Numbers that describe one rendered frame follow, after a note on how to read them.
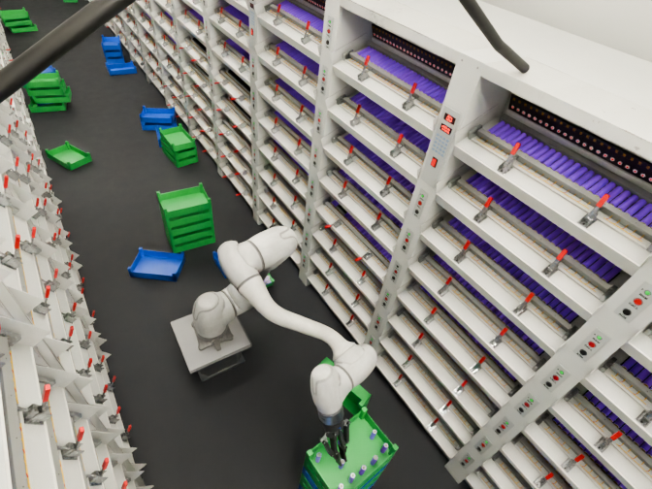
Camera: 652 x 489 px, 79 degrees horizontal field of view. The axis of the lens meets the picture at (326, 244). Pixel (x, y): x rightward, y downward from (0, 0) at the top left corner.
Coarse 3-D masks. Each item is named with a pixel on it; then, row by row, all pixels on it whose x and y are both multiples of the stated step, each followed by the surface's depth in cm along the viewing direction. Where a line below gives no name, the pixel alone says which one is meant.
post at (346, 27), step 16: (336, 0) 151; (336, 16) 154; (352, 16) 157; (336, 32) 157; (352, 32) 161; (368, 32) 166; (336, 48) 162; (320, 64) 172; (320, 80) 176; (336, 80) 172; (320, 96) 180; (336, 128) 190; (320, 144) 193; (320, 160) 198; (320, 192) 214; (304, 224) 238; (304, 240) 245; (304, 272) 261
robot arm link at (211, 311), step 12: (204, 300) 189; (216, 300) 189; (228, 300) 196; (192, 312) 193; (204, 312) 186; (216, 312) 188; (228, 312) 195; (204, 324) 190; (216, 324) 192; (204, 336) 198; (216, 336) 199
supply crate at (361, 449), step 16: (368, 416) 163; (352, 432) 162; (368, 432) 162; (320, 448) 156; (352, 448) 157; (368, 448) 158; (320, 464) 152; (336, 464) 152; (352, 464) 153; (368, 464) 154; (320, 480) 147; (336, 480) 148
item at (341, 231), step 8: (320, 200) 217; (328, 200) 218; (320, 208) 219; (320, 216) 220; (328, 216) 215; (328, 224) 215; (336, 232) 210; (344, 232) 207; (344, 240) 204; (352, 240) 203; (352, 248) 201; (360, 248) 199; (360, 256) 196; (368, 264) 193; (376, 264) 192; (376, 272) 190; (384, 272) 189
